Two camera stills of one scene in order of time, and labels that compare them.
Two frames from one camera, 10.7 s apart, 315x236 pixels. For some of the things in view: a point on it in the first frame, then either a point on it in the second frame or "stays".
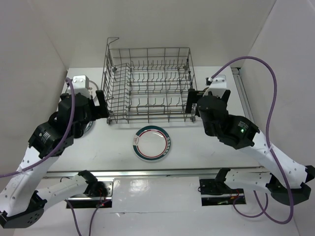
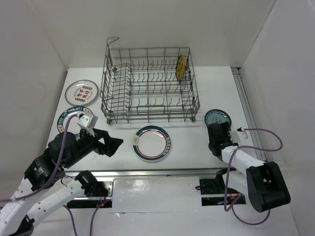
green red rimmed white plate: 151,143 stays
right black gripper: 192,95 to 225,131
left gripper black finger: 102,110 to 110,146
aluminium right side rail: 237,75 stays
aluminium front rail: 155,172 stays
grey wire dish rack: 147,84 stays
